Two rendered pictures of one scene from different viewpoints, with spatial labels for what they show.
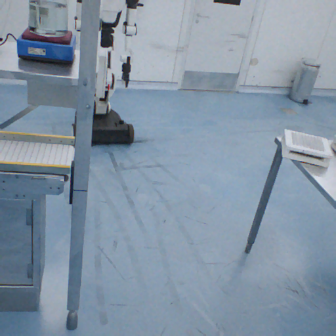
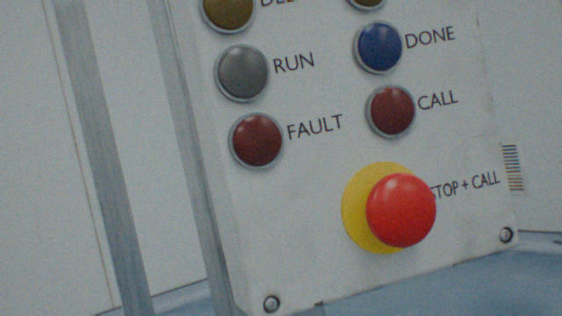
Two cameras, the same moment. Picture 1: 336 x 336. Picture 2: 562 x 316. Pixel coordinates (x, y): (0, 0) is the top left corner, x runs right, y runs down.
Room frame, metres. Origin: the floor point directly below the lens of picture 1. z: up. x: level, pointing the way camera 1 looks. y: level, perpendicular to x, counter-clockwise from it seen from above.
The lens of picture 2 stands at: (2.33, 0.07, 1.02)
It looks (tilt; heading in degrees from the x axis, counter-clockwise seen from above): 4 degrees down; 84
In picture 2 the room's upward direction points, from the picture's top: 12 degrees counter-clockwise
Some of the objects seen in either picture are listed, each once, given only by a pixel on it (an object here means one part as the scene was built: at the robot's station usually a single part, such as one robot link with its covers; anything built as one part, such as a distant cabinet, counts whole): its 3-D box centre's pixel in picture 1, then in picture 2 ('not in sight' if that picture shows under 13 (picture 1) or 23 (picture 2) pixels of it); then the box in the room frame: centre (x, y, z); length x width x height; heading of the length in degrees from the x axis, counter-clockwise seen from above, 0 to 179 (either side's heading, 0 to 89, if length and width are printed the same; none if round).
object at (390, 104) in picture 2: not in sight; (392, 111); (2.43, 0.46, 1.00); 0.03 x 0.01 x 0.03; 12
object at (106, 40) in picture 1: (104, 35); not in sight; (3.76, 0.77, 0.97); 0.28 x 0.13 x 0.18; 24
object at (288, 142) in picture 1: (306, 143); not in sight; (2.09, -0.75, 0.95); 0.25 x 0.24 x 0.02; 172
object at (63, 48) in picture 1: (48, 44); not in sight; (1.56, 0.54, 1.38); 0.21 x 0.20 x 0.09; 12
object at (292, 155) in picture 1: (304, 151); not in sight; (2.09, -0.75, 0.90); 0.24 x 0.24 x 0.02; 82
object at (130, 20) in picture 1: (130, 21); not in sight; (3.77, 0.54, 1.12); 0.13 x 0.12 x 0.22; 114
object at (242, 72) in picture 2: not in sight; (242, 73); (2.35, 0.45, 1.04); 0.03 x 0.01 x 0.03; 12
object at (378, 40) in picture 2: not in sight; (379, 46); (2.43, 0.46, 1.04); 0.03 x 0.01 x 0.03; 12
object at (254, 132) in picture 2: not in sight; (257, 140); (2.35, 0.45, 1.00); 0.03 x 0.01 x 0.03; 12
